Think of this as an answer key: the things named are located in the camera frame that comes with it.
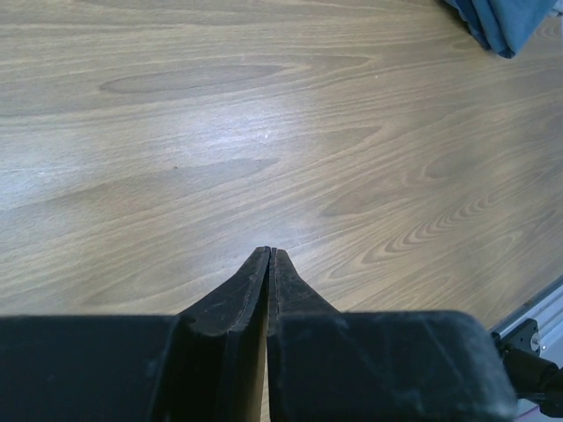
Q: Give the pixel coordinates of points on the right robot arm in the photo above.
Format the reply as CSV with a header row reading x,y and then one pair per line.
x,y
533,378

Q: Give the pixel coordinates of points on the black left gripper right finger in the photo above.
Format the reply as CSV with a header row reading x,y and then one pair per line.
x,y
288,294

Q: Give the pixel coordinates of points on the aluminium frame rail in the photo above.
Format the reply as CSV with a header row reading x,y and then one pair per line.
x,y
536,316

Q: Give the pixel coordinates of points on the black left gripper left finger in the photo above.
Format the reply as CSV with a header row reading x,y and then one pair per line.
x,y
221,366

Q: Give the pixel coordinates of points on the blue printed tank top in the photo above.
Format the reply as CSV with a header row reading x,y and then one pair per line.
x,y
504,26

